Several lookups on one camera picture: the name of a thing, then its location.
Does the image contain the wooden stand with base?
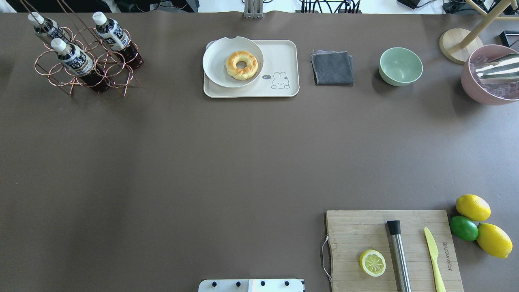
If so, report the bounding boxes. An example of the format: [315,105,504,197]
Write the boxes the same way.
[439,0,518,65]

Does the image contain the green lime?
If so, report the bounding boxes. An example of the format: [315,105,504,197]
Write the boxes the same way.
[449,216,479,241]

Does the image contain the pink bowl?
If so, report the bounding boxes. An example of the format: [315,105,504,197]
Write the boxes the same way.
[461,44,518,105]

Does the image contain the clear ice cubes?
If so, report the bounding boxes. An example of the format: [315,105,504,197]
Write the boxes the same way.
[470,56,518,99]

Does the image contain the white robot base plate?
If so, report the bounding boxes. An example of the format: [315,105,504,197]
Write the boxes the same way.
[198,278,305,292]

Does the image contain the half lemon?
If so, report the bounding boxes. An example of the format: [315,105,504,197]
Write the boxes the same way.
[358,249,386,277]

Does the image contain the cream tray with bunny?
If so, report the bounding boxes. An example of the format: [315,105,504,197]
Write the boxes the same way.
[203,39,300,98]

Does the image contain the yellow glazed donut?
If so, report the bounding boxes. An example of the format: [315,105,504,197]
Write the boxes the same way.
[225,51,259,81]

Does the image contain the copper wire bottle rack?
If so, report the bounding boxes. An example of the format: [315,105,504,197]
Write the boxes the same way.
[34,0,140,97]

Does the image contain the wooden cutting board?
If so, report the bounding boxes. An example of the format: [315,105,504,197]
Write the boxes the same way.
[326,210,464,292]

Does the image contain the tea bottle in rack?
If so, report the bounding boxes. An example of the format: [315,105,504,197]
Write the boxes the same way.
[50,38,109,92]
[28,12,72,46]

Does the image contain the yellow plastic knife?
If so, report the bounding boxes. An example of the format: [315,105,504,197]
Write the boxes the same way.
[423,227,446,292]

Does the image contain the metal ice scoop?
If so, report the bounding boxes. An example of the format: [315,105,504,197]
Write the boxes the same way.
[474,53,519,84]

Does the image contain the yellow lemon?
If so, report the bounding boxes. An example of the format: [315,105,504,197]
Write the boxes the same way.
[455,194,491,221]
[476,223,513,258]

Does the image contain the white round plate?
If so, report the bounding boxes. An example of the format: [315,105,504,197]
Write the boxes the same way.
[203,36,264,88]

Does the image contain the grey folded cloth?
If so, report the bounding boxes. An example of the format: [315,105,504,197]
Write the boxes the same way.
[310,50,354,85]

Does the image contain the tea bottle white cap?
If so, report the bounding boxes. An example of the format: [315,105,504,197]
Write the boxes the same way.
[92,12,143,69]

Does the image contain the mint green bowl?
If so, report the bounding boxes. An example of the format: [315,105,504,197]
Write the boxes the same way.
[378,47,423,86]

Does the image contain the steel muddler black tip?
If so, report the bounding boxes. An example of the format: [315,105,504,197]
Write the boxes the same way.
[387,220,412,292]

